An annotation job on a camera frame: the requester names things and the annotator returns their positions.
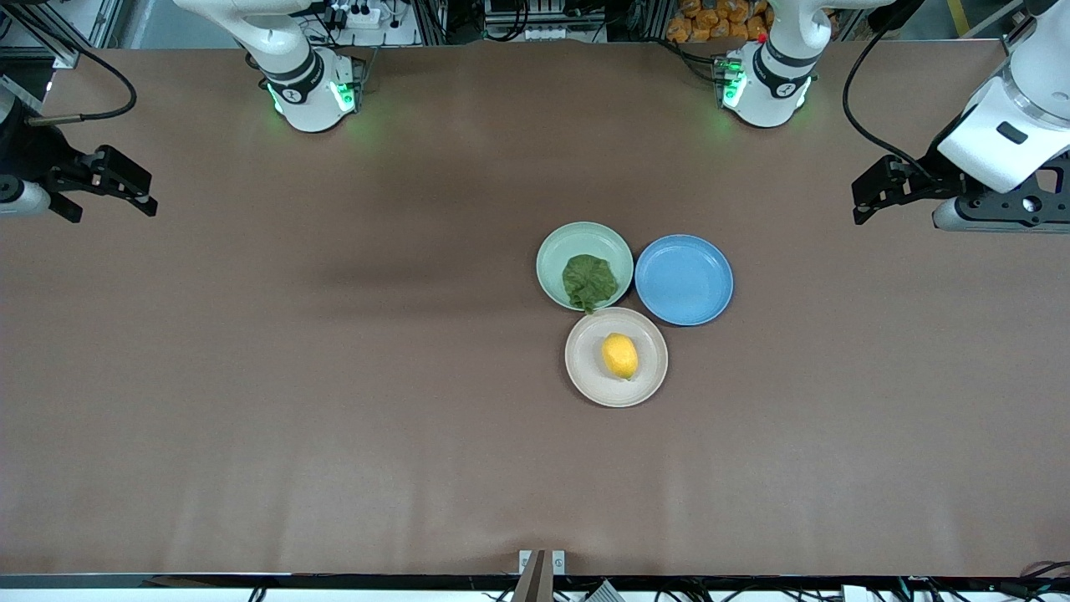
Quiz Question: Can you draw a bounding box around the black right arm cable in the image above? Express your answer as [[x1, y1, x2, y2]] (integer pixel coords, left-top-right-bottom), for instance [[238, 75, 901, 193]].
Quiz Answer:
[[0, 7, 138, 128]]

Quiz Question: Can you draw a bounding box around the aluminium frame profile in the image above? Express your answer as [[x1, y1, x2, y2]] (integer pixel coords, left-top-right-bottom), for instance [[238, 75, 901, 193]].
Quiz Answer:
[[0, 0, 126, 69]]

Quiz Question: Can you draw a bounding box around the blue plate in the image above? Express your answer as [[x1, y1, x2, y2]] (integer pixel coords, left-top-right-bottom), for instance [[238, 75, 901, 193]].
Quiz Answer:
[[634, 234, 735, 327]]

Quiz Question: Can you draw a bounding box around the yellow lemon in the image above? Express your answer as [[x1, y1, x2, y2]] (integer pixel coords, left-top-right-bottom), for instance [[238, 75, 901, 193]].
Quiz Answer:
[[601, 332, 639, 381]]

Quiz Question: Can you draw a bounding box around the brown wedge post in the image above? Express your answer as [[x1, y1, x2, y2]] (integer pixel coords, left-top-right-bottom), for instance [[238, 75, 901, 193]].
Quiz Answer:
[[511, 549, 555, 602]]

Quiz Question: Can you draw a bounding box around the black left camera bracket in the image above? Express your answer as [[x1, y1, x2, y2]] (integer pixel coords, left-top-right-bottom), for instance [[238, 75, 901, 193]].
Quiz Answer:
[[957, 153, 1070, 227]]

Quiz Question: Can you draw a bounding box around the white equipment rack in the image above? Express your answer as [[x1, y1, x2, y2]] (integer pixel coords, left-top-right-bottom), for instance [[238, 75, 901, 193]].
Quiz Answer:
[[482, 0, 616, 43]]

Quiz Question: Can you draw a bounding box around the orange snack bag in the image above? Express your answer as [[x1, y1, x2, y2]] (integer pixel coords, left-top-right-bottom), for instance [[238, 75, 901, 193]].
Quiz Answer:
[[666, 0, 775, 43]]

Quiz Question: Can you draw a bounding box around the green lettuce leaf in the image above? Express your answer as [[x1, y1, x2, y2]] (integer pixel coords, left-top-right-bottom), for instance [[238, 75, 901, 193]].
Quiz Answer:
[[562, 254, 619, 315]]

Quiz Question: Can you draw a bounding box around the white power strip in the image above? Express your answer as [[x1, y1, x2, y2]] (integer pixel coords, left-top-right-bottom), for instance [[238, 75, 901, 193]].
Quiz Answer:
[[329, 0, 385, 29]]

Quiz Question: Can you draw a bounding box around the metal table edge bracket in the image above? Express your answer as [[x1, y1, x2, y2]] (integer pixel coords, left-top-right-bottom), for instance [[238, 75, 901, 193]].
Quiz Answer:
[[517, 548, 567, 577]]

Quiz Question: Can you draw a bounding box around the brown table cover sheet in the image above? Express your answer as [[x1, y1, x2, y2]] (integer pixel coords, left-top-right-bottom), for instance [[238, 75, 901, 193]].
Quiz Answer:
[[0, 37, 1070, 579]]

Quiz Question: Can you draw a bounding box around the black base cable bundle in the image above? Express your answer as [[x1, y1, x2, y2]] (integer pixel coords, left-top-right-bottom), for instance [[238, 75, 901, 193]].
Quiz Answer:
[[656, 35, 730, 84]]

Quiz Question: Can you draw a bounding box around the light green plate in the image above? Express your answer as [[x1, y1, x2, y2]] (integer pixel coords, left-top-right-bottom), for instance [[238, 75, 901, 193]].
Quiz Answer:
[[536, 222, 634, 313]]

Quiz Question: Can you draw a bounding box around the beige plate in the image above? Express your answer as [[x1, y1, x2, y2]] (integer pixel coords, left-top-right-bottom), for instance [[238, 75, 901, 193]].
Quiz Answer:
[[565, 307, 670, 409]]

